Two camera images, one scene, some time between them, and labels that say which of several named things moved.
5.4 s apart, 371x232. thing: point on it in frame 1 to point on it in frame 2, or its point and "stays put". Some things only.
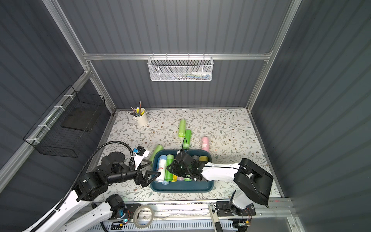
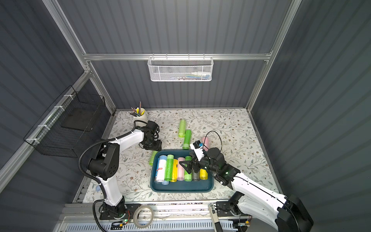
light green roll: x=158 y=148 stays put
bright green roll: x=187 y=141 stays put
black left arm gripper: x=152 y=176 to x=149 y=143
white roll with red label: x=162 y=167 stays put
